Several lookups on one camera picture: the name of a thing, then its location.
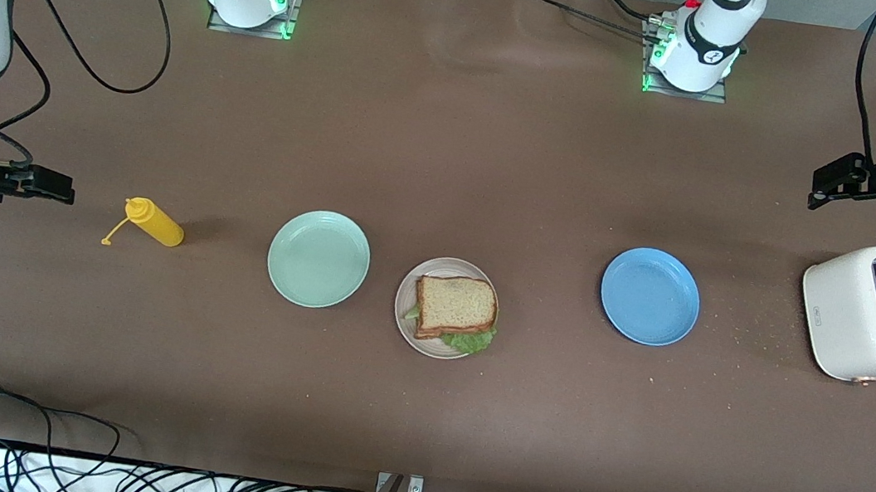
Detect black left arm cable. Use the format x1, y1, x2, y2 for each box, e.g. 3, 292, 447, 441
844, 0, 876, 165

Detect white toaster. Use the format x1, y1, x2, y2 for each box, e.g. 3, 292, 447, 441
791, 236, 876, 388

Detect yellow squeeze bottle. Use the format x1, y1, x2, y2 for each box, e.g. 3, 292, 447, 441
100, 193, 189, 256

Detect blue plate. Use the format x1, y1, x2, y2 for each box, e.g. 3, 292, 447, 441
594, 242, 707, 352

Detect green lettuce leaf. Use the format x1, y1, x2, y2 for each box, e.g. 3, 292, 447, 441
400, 299, 499, 360

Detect mint green plate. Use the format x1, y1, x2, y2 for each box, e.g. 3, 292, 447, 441
261, 204, 377, 314

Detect black braided cable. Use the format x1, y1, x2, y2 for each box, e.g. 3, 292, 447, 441
525, 0, 662, 46

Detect brown table cover sheet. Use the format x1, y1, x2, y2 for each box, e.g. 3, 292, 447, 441
0, 0, 876, 492

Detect beige plate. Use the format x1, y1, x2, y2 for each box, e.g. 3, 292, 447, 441
389, 251, 505, 366

